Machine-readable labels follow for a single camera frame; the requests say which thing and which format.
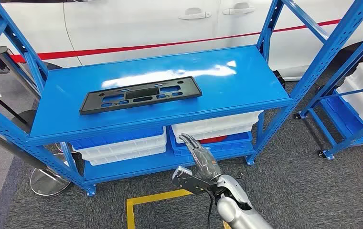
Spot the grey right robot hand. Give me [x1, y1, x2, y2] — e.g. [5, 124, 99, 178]
[179, 133, 223, 182]

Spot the black plastic frame part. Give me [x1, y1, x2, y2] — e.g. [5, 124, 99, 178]
[79, 76, 203, 116]

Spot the blue steel shelf rack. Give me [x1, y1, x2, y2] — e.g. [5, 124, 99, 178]
[0, 0, 363, 197]

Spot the blue wheeled shelf rack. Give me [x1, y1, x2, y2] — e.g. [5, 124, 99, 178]
[294, 19, 363, 161]

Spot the red object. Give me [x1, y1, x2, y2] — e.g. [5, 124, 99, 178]
[199, 135, 229, 145]

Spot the blue plastic crate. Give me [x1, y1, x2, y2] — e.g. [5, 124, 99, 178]
[70, 126, 165, 151]
[322, 94, 363, 146]
[169, 126, 254, 157]

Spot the yellow floor tape square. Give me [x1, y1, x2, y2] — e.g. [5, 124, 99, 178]
[126, 188, 233, 229]

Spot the red barrier belt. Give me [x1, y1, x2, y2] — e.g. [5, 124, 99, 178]
[0, 12, 363, 83]

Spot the white car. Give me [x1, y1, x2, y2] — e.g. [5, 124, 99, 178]
[0, 0, 363, 80]

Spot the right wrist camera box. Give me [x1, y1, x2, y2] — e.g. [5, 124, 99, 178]
[171, 166, 219, 196]

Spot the black camera cable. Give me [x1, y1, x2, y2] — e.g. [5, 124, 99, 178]
[205, 187, 217, 229]

